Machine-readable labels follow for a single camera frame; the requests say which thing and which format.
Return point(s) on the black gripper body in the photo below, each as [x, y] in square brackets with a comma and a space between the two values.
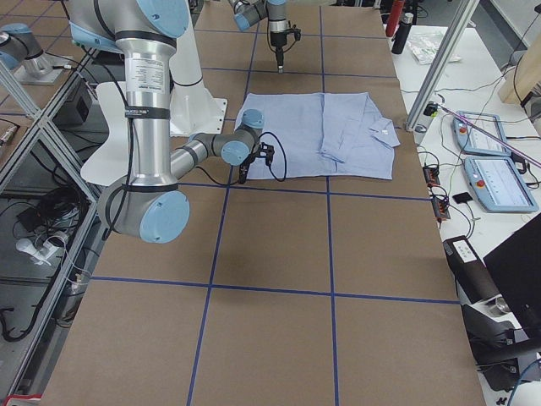
[246, 162]
[279, 42]

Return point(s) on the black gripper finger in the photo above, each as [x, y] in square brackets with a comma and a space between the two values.
[242, 174]
[279, 60]

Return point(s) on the light blue striped shirt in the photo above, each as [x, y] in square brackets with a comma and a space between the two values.
[323, 134]

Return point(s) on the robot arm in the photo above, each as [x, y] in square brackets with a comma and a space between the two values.
[249, 13]
[145, 201]

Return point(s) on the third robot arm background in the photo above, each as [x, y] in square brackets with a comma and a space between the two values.
[22, 53]

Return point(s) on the red water bottle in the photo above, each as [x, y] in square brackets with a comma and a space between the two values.
[393, 18]

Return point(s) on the black water bottle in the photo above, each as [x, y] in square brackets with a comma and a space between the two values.
[402, 33]

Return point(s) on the white plastic chair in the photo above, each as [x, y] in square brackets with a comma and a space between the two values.
[110, 161]

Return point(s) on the lower blue teach pendant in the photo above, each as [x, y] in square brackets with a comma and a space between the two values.
[498, 186]

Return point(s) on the black monitor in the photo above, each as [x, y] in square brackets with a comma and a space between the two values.
[514, 267]

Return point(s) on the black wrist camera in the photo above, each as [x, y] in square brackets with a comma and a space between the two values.
[266, 152]
[295, 32]

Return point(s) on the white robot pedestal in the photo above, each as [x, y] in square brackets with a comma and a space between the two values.
[193, 108]

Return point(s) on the aluminium frame post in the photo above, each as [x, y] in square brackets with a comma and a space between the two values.
[452, 36]

